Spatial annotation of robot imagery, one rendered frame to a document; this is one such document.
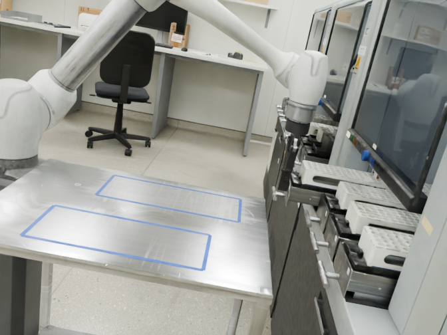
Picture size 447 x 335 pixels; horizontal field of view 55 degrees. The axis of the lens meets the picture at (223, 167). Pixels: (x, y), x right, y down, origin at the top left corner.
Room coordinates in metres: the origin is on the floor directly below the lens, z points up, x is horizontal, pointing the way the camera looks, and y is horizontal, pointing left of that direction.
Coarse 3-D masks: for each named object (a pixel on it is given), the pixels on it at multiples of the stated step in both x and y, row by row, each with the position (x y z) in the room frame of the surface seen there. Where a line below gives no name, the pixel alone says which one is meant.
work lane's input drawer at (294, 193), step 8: (296, 176) 1.35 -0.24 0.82; (288, 184) 1.33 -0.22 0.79; (296, 184) 1.29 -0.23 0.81; (304, 184) 1.29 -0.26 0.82; (272, 192) 1.34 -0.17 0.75; (288, 192) 1.29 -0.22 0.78; (296, 192) 1.27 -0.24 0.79; (304, 192) 1.27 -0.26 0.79; (312, 192) 1.27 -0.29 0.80; (320, 192) 1.27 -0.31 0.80; (328, 192) 1.28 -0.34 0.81; (336, 192) 1.28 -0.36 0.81; (288, 200) 1.28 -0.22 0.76; (296, 200) 1.27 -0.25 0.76; (304, 200) 1.27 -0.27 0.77; (312, 200) 1.27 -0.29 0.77
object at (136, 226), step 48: (0, 192) 0.84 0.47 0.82; (48, 192) 0.89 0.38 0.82; (96, 192) 0.93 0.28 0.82; (144, 192) 0.99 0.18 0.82; (192, 192) 1.04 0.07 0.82; (0, 240) 0.66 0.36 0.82; (48, 240) 0.69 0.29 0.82; (96, 240) 0.72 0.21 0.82; (144, 240) 0.76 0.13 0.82; (192, 240) 0.79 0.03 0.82; (240, 240) 0.83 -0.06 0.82; (48, 288) 1.07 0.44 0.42; (192, 288) 0.65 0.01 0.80; (240, 288) 0.65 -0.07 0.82
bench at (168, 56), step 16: (224, 0) 4.68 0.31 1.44; (0, 16) 4.34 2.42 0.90; (0, 32) 4.82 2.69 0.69; (48, 32) 4.24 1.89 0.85; (64, 32) 4.16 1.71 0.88; (80, 32) 4.27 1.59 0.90; (64, 48) 4.26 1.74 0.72; (160, 48) 4.17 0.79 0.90; (176, 48) 4.52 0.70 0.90; (160, 64) 4.19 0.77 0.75; (224, 64) 4.22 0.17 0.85; (240, 64) 4.14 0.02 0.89; (256, 64) 4.34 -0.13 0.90; (160, 80) 4.19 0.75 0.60; (256, 80) 4.68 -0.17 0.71; (80, 96) 4.80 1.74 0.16; (160, 96) 4.24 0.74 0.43; (256, 96) 4.18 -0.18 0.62; (160, 112) 4.35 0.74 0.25; (160, 128) 4.48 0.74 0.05
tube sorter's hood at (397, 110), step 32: (416, 0) 1.16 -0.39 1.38; (384, 32) 1.35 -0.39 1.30; (416, 32) 1.09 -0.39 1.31; (384, 64) 1.26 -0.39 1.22; (416, 64) 1.03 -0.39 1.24; (384, 96) 1.18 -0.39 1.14; (416, 96) 0.97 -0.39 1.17; (352, 128) 1.40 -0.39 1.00; (384, 128) 1.11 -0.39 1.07; (416, 128) 0.92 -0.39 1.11; (384, 160) 1.04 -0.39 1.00; (416, 160) 0.87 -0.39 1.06; (416, 192) 0.81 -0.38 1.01
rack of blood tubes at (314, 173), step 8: (304, 160) 1.39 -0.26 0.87; (304, 168) 1.32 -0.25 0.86; (312, 168) 1.31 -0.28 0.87; (320, 168) 1.33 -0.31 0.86; (328, 168) 1.35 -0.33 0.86; (336, 168) 1.37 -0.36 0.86; (344, 168) 1.38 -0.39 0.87; (304, 176) 1.30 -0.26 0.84; (312, 176) 1.29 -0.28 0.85; (320, 176) 1.39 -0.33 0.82; (328, 176) 1.29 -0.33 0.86; (336, 176) 1.29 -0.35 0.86; (344, 176) 1.29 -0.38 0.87; (352, 176) 1.31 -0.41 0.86; (360, 176) 1.33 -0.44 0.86; (368, 176) 1.34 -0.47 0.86; (312, 184) 1.29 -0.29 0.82; (320, 184) 1.29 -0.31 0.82; (328, 184) 1.36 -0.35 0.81; (336, 184) 1.37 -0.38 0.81; (360, 184) 1.37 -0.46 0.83; (368, 184) 1.29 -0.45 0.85; (376, 184) 1.29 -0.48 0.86; (384, 184) 1.29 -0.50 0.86
